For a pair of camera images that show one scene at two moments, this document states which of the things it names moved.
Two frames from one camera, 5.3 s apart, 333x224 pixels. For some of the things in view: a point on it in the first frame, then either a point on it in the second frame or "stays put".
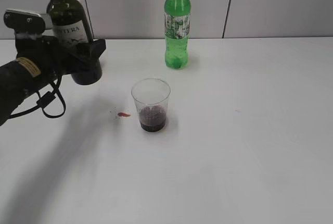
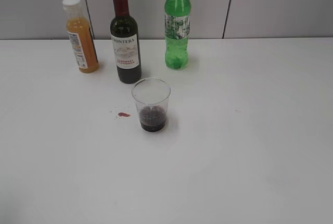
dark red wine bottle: (69, 23) to (125, 40)
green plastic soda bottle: (177, 17) stays put
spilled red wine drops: (122, 114) stays put
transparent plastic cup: (151, 96) stays put
